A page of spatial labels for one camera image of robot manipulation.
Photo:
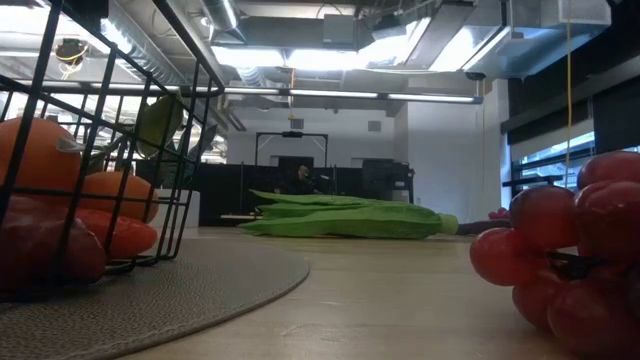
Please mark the green leafy vegetable toy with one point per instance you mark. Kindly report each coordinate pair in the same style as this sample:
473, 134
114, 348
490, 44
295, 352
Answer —
350, 222

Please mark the red grape bunch toy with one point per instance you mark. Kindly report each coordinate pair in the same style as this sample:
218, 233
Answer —
545, 215
500, 214

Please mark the orange carrot toy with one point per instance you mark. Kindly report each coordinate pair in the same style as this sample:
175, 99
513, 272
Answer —
135, 235

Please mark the orange tangerine cluster toy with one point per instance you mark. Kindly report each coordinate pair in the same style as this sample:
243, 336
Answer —
40, 160

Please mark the red and green pepper toy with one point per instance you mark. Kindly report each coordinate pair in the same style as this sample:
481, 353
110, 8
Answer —
30, 240

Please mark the person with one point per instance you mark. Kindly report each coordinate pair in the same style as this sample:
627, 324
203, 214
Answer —
300, 186

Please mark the black equipment rack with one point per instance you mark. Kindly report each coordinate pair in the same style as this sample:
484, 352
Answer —
387, 180

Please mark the long ceiling light strip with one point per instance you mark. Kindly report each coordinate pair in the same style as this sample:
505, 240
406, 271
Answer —
350, 94

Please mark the black office partition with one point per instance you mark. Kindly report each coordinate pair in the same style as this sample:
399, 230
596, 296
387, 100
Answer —
225, 190

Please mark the round grey placemat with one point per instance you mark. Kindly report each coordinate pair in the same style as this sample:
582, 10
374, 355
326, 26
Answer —
175, 300

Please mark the round ceiling fixture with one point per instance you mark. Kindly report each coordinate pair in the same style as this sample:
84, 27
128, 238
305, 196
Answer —
71, 52

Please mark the black rig frame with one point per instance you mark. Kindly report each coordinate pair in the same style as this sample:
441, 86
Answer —
292, 134

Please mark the silver ventilation duct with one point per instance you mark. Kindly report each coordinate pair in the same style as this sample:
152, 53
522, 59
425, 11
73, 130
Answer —
525, 45

